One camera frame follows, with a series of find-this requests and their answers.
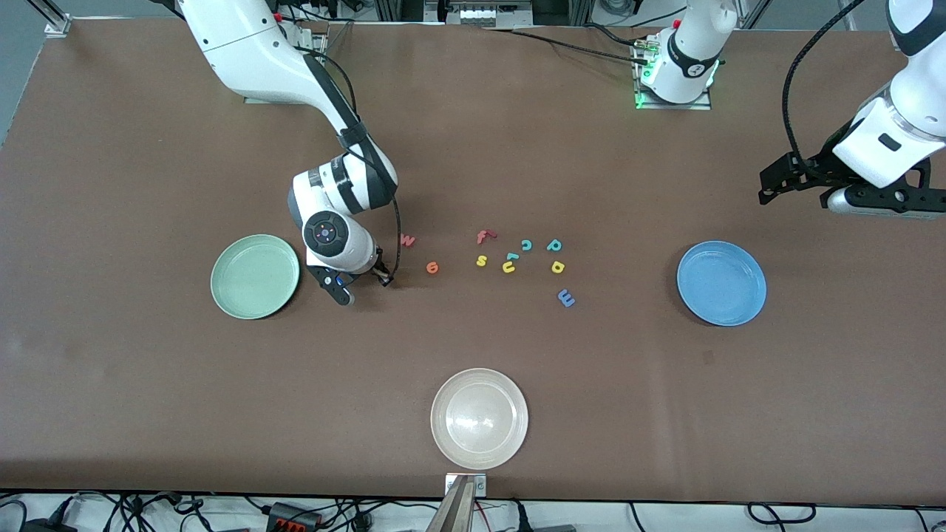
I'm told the green plate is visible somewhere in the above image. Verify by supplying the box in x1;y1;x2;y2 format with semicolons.
210;234;301;321

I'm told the blue plate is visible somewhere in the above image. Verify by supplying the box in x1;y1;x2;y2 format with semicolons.
676;240;768;327

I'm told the beige plate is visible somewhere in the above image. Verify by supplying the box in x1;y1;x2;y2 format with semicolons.
430;368;530;471

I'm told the black orange connector block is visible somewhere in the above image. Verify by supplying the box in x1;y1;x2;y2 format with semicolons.
268;502;323;530

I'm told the metal rack behind table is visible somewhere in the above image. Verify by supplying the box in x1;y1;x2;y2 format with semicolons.
373;0;592;29

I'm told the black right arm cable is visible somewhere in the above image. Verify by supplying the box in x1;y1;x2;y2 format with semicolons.
296;44;404;285

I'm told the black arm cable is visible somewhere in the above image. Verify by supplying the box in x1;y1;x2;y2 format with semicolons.
783;0;867;174
296;44;404;285

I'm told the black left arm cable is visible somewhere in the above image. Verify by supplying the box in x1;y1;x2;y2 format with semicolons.
783;0;867;174

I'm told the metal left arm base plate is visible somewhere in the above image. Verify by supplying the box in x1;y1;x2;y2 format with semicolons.
632;37;714;112

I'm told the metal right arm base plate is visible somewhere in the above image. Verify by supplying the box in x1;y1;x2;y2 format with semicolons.
244;22;327;104

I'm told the metal camera mount bar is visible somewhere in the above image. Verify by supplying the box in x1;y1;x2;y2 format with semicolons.
426;473;487;532

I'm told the black cable on table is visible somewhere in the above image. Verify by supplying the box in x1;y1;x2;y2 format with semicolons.
480;26;655;66

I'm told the aluminium frame profile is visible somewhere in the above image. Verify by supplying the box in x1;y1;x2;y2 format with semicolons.
30;0;72;38

